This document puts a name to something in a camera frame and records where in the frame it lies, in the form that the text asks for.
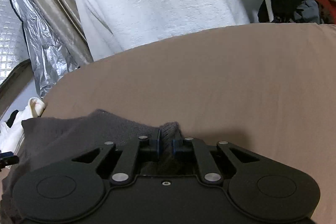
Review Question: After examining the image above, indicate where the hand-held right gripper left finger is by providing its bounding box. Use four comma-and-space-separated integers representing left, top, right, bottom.
71, 129, 161, 186

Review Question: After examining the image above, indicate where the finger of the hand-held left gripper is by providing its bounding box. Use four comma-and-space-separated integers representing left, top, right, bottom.
0, 151, 20, 165

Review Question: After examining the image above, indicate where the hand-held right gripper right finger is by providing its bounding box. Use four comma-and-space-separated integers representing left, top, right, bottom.
172, 132, 261, 186

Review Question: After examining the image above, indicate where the grey knit sweater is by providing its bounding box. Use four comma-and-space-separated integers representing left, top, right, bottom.
0, 109, 196, 224

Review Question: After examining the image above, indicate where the folded white garment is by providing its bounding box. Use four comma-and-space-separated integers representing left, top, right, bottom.
0, 97, 47, 152

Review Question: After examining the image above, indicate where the crumpled silver foil sheet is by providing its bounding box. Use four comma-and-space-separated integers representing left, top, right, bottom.
0, 0, 92, 100

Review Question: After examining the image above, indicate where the quilted silver window cover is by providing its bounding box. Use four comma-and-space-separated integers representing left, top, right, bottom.
0, 0, 29, 85

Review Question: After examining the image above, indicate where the beige satin curtain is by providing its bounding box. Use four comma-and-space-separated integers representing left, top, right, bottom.
16, 0, 93, 64

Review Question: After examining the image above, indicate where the grey blue garment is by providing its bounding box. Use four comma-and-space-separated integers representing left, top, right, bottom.
294, 0, 322, 24

